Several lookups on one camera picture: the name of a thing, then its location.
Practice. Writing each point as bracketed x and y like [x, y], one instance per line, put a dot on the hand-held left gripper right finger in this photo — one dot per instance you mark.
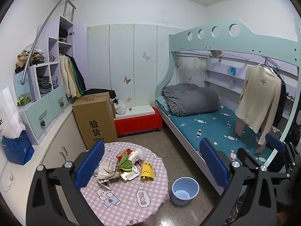
[214, 164]

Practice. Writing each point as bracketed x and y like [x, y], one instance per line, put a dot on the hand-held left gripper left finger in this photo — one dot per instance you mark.
[90, 167]

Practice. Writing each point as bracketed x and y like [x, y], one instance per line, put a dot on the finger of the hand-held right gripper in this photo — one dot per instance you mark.
[275, 143]
[247, 154]

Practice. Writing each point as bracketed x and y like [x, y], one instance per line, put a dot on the blue white packet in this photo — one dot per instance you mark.
[96, 169]

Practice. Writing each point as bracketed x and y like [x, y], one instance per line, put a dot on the newspaper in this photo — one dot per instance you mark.
[107, 171]

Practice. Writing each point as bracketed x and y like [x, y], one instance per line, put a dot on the green leafy packet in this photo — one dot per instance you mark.
[125, 163]

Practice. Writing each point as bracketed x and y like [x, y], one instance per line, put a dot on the red packet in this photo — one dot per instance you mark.
[123, 152]

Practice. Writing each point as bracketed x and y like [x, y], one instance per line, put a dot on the light blue plastic bucket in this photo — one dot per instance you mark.
[185, 190]

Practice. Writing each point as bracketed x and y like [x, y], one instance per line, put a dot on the white cardboard box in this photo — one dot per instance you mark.
[129, 175]

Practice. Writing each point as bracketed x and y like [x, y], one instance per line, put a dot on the white foam wrap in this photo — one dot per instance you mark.
[137, 155]

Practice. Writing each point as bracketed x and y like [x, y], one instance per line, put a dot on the yellow snack packet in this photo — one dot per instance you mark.
[147, 171]

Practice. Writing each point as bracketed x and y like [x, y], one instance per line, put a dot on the teal candy print bed sheet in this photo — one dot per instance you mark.
[211, 127]

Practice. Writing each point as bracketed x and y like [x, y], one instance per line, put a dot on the dark hanging garment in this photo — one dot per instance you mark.
[280, 98]

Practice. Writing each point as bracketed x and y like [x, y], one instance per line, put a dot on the cream low cabinet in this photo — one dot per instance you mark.
[58, 134]

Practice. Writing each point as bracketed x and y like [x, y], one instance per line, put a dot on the large cardboard box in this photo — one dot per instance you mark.
[94, 120]

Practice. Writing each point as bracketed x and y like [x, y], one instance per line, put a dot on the cream hanging sweater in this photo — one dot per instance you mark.
[258, 94]

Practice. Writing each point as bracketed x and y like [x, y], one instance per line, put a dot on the pink checked tablecloth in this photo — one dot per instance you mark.
[131, 202]

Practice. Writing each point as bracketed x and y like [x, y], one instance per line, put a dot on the red covered bench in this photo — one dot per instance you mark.
[138, 124]

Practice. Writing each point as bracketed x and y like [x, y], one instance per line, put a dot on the white plastic bag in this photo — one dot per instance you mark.
[120, 108]

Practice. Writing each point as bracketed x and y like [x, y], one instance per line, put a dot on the grey plaid blanket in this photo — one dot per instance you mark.
[175, 108]

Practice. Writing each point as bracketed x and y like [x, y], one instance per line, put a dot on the purple white shelf cabinet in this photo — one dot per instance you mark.
[54, 108]

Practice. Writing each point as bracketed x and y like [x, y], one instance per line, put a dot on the grey duvet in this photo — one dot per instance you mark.
[192, 97]

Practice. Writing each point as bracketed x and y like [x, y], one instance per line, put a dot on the white board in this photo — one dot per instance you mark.
[138, 111]

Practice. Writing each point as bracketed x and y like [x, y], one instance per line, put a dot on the blue plastic bag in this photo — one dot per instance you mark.
[17, 148]

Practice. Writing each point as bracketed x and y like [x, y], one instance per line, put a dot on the blue clothes hangers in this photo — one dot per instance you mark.
[272, 68]

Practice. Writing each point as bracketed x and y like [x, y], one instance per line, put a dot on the black cloth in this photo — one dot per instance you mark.
[98, 91]

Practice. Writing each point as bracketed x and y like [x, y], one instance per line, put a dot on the light blue pillow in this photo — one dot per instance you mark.
[162, 102]

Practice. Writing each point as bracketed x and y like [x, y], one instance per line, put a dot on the small blue box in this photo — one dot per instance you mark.
[233, 71]

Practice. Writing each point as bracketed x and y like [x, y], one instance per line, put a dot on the clear round lid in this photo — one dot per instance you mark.
[6, 179]

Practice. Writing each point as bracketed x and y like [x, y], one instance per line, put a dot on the green hanging garment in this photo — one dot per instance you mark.
[75, 80]

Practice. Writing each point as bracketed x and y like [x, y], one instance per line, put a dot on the grey folded clothes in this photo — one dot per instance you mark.
[45, 84]

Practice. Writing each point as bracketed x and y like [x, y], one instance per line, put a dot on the small green ornament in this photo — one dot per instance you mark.
[23, 101]

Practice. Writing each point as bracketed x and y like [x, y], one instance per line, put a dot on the dark hanging coat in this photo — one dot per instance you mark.
[78, 73]

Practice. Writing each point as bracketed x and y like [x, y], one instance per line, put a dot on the cream hanging jacket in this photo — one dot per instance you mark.
[65, 75]

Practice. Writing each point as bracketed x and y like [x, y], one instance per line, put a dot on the grey hanging cap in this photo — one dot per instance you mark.
[215, 53]

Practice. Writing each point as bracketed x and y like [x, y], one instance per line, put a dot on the pile of folded clothes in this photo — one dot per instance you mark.
[28, 60]

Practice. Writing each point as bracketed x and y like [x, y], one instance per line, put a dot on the black folded clothes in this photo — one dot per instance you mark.
[63, 35]

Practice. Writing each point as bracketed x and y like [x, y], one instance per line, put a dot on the grey metal handrail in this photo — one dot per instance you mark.
[44, 26]

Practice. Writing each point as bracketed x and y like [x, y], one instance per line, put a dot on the pale pink butterfly wall sticker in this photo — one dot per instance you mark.
[128, 99]

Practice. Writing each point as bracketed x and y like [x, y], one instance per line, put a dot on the white bed wall shelf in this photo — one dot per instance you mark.
[221, 74]

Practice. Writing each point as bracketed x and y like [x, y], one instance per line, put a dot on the pink brown butterfly wall sticker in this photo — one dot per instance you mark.
[127, 79]

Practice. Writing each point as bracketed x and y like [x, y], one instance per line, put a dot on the teal bunk bed frame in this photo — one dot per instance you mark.
[211, 42]

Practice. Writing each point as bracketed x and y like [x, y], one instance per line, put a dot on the grey butterfly wall sticker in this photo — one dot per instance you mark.
[146, 56]

